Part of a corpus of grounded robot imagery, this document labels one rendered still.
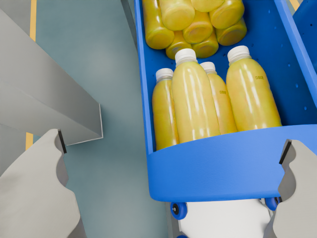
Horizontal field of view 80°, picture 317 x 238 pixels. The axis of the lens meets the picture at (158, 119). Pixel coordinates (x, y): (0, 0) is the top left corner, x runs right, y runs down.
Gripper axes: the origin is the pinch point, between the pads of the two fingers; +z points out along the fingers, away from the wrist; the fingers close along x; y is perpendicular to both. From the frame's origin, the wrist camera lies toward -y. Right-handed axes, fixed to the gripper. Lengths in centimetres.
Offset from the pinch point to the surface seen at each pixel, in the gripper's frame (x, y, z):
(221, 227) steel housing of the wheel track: 13.6, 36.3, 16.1
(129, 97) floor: -30, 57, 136
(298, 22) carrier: 47, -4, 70
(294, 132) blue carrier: 12.6, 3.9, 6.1
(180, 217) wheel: 3.8, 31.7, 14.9
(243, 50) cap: 13.6, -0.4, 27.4
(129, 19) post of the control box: -28, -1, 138
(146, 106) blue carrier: -3.5, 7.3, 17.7
